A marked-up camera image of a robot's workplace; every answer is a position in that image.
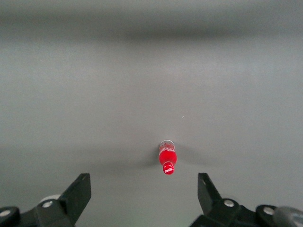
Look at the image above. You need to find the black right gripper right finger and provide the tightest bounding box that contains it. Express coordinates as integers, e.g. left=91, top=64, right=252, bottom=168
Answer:
left=189, top=173, right=257, bottom=227

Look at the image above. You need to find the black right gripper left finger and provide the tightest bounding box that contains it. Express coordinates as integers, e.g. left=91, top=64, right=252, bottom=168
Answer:
left=21, top=173, right=92, bottom=227

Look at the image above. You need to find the red cola bottle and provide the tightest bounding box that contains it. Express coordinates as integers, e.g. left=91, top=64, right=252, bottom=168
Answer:
left=158, top=140, right=178, bottom=176

